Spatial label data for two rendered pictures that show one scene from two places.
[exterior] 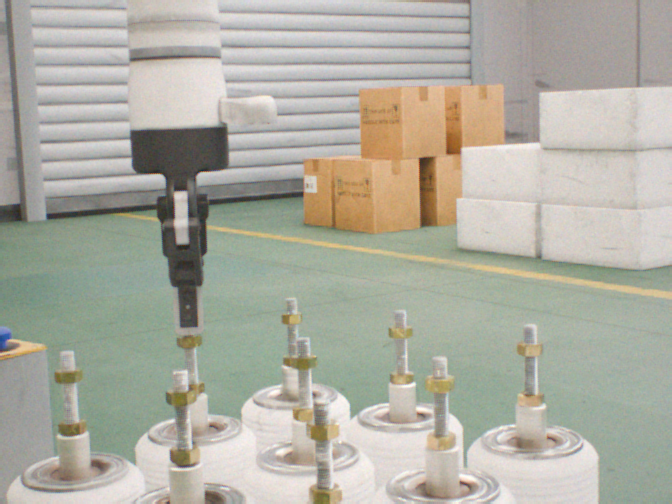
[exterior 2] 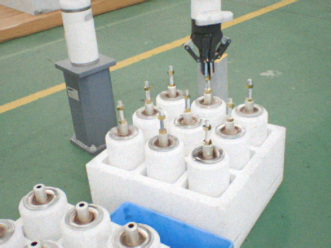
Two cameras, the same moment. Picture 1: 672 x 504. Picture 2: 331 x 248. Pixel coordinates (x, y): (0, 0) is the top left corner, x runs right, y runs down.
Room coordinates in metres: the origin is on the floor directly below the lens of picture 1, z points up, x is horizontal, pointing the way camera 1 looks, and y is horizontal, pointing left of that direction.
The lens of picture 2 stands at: (0.58, -1.01, 0.83)
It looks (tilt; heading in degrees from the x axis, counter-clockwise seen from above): 29 degrees down; 84
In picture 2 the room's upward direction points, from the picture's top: 5 degrees counter-clockwise
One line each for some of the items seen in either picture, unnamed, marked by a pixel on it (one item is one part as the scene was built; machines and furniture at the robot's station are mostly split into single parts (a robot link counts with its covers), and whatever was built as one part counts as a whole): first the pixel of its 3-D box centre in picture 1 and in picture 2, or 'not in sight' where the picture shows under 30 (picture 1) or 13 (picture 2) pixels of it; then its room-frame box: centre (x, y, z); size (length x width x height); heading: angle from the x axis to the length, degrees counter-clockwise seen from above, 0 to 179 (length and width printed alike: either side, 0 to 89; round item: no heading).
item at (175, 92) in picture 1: (201, 86); (208, 5); (0.82, 0.10, 0.52); 0.11 x 0.09 x 0.06; 96
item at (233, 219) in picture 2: not in sight; (191, 172); (0.74, 0.03, 0.09); 0.39 x 0.39 x 0.18; 50
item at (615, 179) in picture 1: (627, 174); not in sight; (3.39, -0.95, 0.27); 0.39 x 0.39 x 0.18; 35
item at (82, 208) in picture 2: not in sight; (83, 212); (0.48, -0.29, 0.26); 0.02 x 0.02 x 0.03
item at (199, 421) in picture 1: (194, 416); (208, 98); (0.82, 0.12, 0.26); 0.02 x 0.02 x 0.03
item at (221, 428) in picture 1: (195, 431); (208, 102); (0.82, 0.12, 0.25); 0.08 x 0.08 x 0.01
